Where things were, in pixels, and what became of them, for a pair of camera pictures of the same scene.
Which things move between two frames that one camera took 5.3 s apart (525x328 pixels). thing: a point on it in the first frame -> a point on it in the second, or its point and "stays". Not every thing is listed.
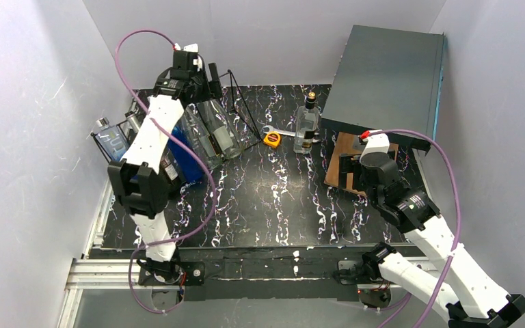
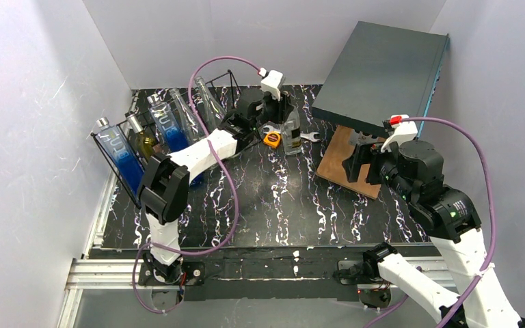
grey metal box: x=387 y=79 stays
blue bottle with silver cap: x=111 y=138 stays
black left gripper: x=203 y=85 -> x=271 y=108
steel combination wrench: x=269 y=129 stays
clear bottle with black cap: x=307 y=121 -> x=291 y=134
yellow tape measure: x=272 y=139 stays
